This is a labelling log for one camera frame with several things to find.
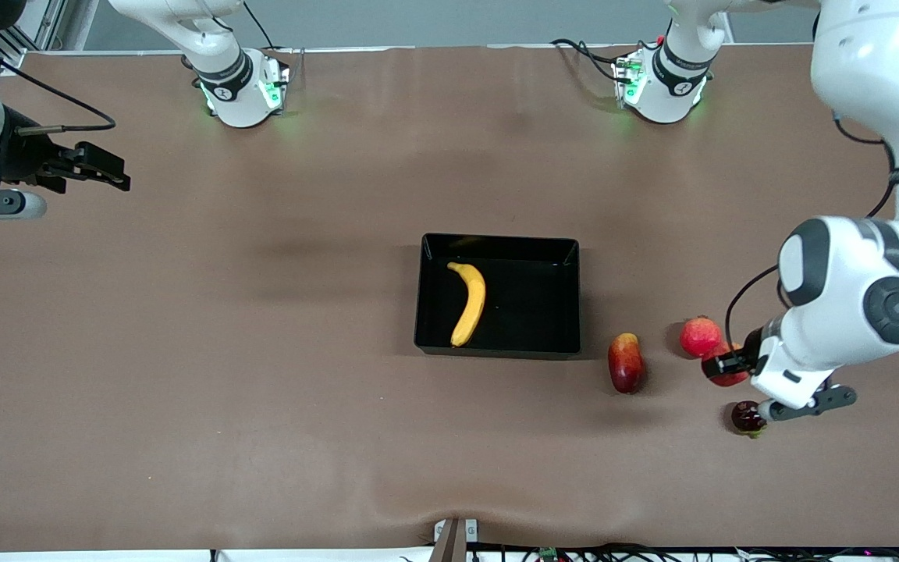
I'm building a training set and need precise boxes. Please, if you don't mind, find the dark purple mangosteen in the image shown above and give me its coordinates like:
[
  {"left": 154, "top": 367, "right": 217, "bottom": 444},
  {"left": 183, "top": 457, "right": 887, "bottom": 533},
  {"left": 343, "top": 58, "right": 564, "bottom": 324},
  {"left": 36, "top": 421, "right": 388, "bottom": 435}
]
[{"left": 731, "top": 400, "right": 769, "bottom": 439}]

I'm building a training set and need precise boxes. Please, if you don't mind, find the red yellow apple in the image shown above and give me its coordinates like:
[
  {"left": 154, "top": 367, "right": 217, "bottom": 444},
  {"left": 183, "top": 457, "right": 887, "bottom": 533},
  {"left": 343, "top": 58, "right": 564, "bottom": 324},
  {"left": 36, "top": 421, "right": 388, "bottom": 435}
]
[{"left": 702, "top": 342, "right": 753, "bottom": 389}]

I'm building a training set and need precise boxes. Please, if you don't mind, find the red yellow mango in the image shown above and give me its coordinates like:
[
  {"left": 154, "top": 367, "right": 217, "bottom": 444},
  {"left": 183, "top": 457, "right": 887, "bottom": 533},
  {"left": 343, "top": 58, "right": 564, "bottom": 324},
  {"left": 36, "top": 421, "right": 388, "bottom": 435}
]
[{"left": 607, "top": 333, "right": 646, "bottom": 395}]

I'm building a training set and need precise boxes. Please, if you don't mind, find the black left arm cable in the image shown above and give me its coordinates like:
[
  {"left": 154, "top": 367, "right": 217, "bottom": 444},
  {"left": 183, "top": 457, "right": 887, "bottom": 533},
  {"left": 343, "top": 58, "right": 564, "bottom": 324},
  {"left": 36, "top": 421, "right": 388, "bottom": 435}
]
[{"left": 724, "top": 109, "right": 899, "bottom": 357}]

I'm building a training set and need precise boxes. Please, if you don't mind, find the black plastic tray box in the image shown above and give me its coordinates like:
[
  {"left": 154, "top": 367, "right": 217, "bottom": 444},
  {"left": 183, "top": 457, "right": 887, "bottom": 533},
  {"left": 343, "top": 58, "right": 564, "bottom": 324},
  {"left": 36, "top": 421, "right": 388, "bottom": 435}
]
[{"left": 414, "top": 233, "right": 582, "bottom": 361}]

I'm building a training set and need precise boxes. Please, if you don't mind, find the thin black base cable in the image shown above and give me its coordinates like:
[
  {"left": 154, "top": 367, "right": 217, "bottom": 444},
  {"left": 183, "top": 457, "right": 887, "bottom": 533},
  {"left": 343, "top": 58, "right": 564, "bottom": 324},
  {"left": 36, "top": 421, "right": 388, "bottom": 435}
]
[{"left": 242, "top": 0, "right": 276, "bottom": 50}]

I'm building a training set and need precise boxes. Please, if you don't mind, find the yellow banana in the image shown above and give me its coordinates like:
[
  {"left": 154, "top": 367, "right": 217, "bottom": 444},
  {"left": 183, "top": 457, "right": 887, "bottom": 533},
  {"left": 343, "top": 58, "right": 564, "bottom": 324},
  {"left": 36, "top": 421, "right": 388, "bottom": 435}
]
[{"left": 447, "top": 261, "right": 488, "bottom": 348}]

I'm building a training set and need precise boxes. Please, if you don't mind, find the brown table cover sheet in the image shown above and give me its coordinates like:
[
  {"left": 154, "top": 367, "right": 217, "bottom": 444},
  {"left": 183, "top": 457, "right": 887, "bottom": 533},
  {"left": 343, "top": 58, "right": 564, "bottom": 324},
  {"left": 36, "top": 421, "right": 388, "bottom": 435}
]
[{"left": 0, "top": 43, "right": 899, "bottom": 553}]

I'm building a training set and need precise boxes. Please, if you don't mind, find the black left base cable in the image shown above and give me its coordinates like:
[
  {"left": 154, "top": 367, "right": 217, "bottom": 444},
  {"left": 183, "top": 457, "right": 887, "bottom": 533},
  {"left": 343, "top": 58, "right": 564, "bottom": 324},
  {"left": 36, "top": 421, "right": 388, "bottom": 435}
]
[{"left": 550, "top": 37, "right": 639, "bottom": 84}]

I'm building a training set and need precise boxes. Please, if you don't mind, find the aluminium frame profile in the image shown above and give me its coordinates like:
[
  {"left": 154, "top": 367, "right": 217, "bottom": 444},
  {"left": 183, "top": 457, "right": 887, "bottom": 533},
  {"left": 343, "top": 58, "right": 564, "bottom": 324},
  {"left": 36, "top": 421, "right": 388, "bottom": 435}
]
[{"left": 0, "top": 0, "right": 69, "bottom": 71}]

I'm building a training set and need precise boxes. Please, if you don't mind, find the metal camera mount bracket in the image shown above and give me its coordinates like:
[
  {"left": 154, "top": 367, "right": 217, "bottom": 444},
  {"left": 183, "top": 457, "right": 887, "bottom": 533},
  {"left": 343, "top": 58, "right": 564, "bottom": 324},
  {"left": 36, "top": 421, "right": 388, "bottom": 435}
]
[{"left": 433, "top": 518, "right": 480, "bottom": 562}]

